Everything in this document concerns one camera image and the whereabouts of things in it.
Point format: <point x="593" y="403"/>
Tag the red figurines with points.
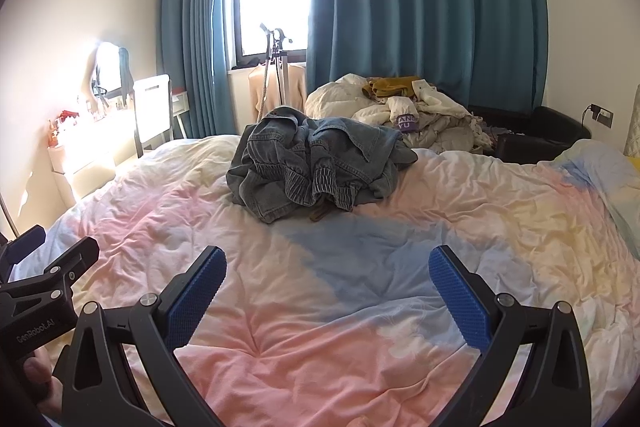
<point x="65" y="122"/>

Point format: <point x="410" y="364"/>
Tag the round vanity mirror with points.
<point x="107" y="67"/>

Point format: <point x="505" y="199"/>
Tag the metal clothes rack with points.
<point x="7" y="214"/>

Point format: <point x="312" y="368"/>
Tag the cream quilted comforter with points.
<point x="335" y="99"/>

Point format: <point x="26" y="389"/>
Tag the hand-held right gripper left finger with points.
<point x="196" y="302"/>

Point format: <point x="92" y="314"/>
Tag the white garment purple print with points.
<point x="404" y="114"/>

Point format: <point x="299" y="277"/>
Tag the narrow teal curtain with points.
<point x="195" y="32"/>

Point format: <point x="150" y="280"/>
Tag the grey wall socket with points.
<point x="602" y="116"/>

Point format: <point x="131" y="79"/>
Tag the mustard yellow garment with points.
<point x="390" y="86"/>

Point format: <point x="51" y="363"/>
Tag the wide teal curtain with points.
<point x="425" y="7"/>

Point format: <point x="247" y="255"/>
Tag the black leather sofa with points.
<point x="540" y="132"/>

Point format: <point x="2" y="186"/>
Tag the white quilted pillow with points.
<point x="632" y="122"/>

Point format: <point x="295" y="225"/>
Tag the yellow pillow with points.
<point x="635" y="167"/>

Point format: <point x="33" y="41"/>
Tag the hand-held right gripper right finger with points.
<point x="460" y="302"/>

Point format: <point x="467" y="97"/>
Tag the person's left hand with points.
<point x="36" y="374"/>

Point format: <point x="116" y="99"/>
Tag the beige hanging garment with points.
<point x="262" y="89"/>

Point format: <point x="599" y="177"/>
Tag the white chair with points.
<point x="152" y="107"/>

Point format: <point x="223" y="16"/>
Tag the pastel tie-dye bed duvet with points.
<point x="350" y="307"/>

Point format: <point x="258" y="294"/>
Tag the pastel pillow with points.
<point x="600" y="177"/>

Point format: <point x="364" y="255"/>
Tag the white desk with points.
<point x="95" y="147"/>

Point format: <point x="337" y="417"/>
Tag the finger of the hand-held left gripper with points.
<point x="75" y="259"/>
<point x="21" y="246"/>

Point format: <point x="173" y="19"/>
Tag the grey crumpled garment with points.
<point x="440" y="132"/>

